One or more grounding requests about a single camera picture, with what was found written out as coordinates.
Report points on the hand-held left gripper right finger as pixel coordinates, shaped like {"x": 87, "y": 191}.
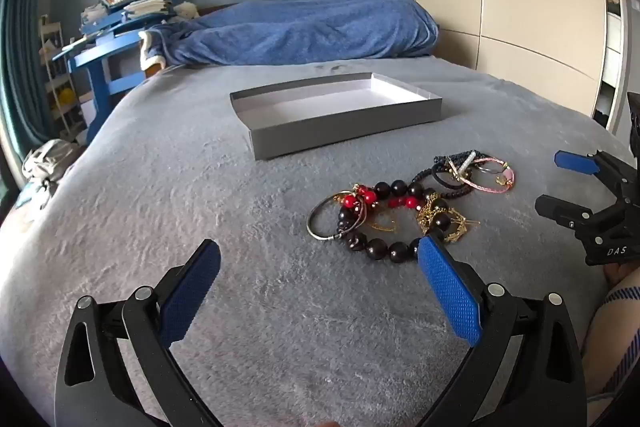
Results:
{"x": 447, "y": 287}

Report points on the person's plaid trouser leg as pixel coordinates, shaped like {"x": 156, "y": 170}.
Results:
{"x": 607, "y": 347}

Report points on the grey cardboard box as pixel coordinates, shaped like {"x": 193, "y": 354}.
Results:
{"x": 325, "y": 132}

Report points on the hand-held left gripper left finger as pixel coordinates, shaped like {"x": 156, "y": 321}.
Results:
{"x": 192, "y": 287}

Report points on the person's right hand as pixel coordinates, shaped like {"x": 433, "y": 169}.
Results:
{"x": 614, "y": 276}

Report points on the yellow ball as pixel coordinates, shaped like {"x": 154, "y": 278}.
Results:
{"x": 65, "y": 96}

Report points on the blue desk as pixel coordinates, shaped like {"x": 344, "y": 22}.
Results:
{"x": 100, "y": 72}

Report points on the grey clothes pile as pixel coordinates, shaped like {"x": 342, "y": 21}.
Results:
{"x": 47, "y": 162}

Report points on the blue blanket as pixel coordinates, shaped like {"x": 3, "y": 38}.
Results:
{"x": 300, "y": 32}

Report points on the silver bangle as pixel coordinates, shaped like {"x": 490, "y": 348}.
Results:
{"x": 312, "y": 227}

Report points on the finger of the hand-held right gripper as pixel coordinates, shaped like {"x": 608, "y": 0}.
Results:
{"x": 562, "y": 209}
{"x": 575, "y": 161}

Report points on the beige wardrobe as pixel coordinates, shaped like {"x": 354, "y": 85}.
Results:
{"x": 525, "y": 7}

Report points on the teal curtain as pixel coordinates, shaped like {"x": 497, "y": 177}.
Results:
{"x": 20, "y": 82}

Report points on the white shelf rack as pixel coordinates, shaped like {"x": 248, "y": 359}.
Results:
{"x": 60, "y": 77}

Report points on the pile of papers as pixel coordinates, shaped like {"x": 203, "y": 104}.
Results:
{"x": 145, "y": 6}

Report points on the white plush toy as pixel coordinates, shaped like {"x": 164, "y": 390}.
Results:
{"x": 186, "y": 9}

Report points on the grey fleece bed cover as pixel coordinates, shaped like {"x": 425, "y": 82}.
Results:
{"x": 200, "y": 182}

